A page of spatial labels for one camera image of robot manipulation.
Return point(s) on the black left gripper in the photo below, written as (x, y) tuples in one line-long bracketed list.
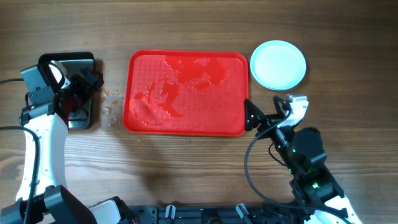
[(86, 89)]

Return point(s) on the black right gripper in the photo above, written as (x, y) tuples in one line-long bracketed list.
[(259, 116)]

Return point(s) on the pale green plate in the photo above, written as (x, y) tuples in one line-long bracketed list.
[(278, 65)]

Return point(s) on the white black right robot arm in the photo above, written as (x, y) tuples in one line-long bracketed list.
[(318, 196)]

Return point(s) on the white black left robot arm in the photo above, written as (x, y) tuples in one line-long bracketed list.
[(43, 187)]

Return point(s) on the red plastic tray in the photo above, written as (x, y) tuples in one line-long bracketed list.
[(180, 92)]

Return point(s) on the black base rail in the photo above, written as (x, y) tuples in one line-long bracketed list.
[(241, 213)]

